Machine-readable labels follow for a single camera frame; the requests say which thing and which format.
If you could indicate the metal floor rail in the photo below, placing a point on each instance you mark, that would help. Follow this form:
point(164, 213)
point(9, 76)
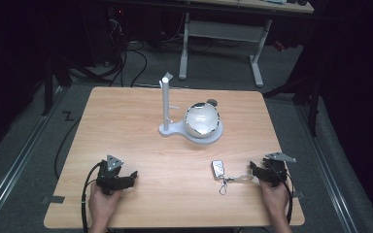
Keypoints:
point(327, 168)
point(19, 155)

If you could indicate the desk with white legs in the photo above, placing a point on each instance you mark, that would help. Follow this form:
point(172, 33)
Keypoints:
point(223, 30)

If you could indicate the white stand with post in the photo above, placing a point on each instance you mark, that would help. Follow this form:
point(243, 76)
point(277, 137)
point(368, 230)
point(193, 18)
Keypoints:
point(165, 106)

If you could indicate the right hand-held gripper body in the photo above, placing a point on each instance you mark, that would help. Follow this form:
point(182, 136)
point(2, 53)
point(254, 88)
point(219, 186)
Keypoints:
point(277, 171)

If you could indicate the grey tape piece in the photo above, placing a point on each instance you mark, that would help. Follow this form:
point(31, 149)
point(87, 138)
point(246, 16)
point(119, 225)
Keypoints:
point(53, 199)
point(298, 194)

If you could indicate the person's left hand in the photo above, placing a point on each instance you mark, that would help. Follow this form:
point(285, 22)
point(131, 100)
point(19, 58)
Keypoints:
point(102, 204)

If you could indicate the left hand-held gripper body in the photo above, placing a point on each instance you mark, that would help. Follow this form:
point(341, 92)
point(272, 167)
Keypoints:
point(109, 179)

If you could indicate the small dark round disc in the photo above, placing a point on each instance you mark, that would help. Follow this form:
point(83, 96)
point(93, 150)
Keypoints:
point(212, 102)

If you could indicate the person's right hand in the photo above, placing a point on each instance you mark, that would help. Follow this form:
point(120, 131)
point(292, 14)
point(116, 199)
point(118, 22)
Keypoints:
point(274, 198)

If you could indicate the black metal stand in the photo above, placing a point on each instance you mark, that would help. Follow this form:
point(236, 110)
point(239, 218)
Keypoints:
point(48, 87)
point(313, 103)

